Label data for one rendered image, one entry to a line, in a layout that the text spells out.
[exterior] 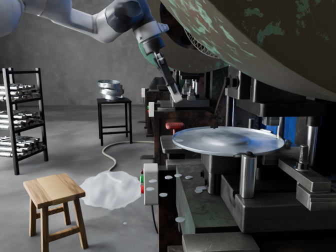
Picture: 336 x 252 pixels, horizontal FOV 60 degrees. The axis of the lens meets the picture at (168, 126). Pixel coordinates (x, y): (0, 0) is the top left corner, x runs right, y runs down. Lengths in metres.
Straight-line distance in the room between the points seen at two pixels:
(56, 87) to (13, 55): 1.21
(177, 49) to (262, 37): 1.79
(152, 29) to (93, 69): 6.44
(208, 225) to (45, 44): 7.27
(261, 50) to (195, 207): 0.50
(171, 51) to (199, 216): 1.53
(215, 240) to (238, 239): 0.05
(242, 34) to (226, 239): 0.43
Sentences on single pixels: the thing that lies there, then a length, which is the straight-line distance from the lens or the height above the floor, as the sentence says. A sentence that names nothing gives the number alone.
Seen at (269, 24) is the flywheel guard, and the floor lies 1.01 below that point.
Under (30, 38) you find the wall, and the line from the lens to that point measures 7.84.
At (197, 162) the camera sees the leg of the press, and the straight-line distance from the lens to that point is 1.04.
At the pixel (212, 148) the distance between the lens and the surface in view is 0.71.
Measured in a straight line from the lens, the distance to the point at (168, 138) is 0.80.
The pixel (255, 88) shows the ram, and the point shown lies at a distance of 0.72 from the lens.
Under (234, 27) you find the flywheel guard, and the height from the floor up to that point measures 1.01.
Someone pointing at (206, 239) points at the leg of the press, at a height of 0.64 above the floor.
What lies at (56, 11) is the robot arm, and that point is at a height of 1.11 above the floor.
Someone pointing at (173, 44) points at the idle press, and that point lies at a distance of 2.07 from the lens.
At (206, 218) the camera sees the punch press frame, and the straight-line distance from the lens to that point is 0.68.
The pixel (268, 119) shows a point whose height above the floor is 0.84.
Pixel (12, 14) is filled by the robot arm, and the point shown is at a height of 1.09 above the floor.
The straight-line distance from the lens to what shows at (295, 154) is 0.79.
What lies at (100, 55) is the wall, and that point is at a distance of 7.42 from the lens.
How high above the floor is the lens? 0.98
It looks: 12 degrees down
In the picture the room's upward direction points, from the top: straight up
